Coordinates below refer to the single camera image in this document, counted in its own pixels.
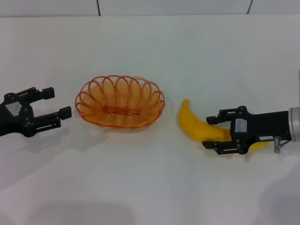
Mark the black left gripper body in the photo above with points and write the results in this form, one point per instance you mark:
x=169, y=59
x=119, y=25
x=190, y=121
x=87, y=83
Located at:
x=14, y=122

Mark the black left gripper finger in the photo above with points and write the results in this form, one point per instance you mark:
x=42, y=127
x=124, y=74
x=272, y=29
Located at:
x=49, y=122
x=47, y=93

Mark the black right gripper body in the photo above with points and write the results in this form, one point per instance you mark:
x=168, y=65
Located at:
x=262, y=126

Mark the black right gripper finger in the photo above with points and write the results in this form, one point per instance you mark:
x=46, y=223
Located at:
x=222, y=147
x=222, y=116

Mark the yellow banana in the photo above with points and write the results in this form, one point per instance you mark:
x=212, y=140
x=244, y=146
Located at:
x=194, y=124

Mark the orange woven plastic basket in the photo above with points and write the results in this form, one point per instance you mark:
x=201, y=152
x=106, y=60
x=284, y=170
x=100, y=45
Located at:
x=119, y=110

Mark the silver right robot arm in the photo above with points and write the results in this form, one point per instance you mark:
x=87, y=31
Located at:
x=295, y=124

